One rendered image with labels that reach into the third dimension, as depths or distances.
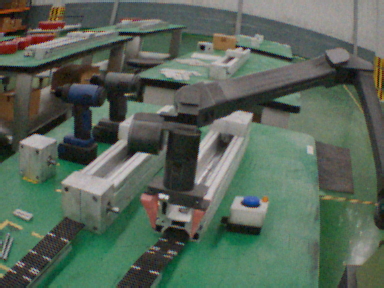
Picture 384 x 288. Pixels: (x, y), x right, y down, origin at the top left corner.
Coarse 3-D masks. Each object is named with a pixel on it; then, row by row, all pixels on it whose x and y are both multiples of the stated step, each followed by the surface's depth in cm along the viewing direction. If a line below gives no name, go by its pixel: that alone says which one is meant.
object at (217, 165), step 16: (208, 144) 148; (224, 144) 160; (240, 144) 153; (208, 160) 148; (224, 160) 137; (240, 160) 164; (208, 176) 132; (224, 176) 127; (208, 192) 114; (224, 192) 135; (160, 208) 108; (176, 208) 114; (192, 208) 107; (208, 208) 111; (160, 224) 109; (176, 224) 109; (208, 224) 116; (192, 240) 109
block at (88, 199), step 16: (80, 176) 108; (64, 192) 103; (80, 192) 102; (96, 192) 101; (112, 192) 108; (64, 208) 104; (80, 208) 103; (96, 208) 102; (112, 208) 106; (96, 224) 103
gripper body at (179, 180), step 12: (168, 168) 99; (180, 168) 98; (192, 168) 98; (156, 180) 103; (168, 180) 99; (180, 180) 98; (192, 180) 99; (156, 192) 100; (168, 192) 99; (180, 192) 98; (192, 192) 99; (204, 192) 100
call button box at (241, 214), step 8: (240, 200) 118; (232, 208) 114; (240, 208) 114; (248, 208) 114; (256, 208) 115; (264, 208) 115; (224, 216) 119; (232, 216) 114; (240, 216) 114; (248, 216) 113; (256, 216) 113; (264, 216) 118; (232, 224) 115; (240, 224) 114; (248, 224) 114; (256, 224) 113; (240, 232) 115; (248, 232) 114; (256, 232) 114
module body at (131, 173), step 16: (96, 160) 123; (112, 160) 129; (128, 160) 135; (144, 160) 131; (160, 160) 148; (96, 176) 118; (112, 176) 114; (128, 176) 119; (144, 176) 134; (128, 192) 121
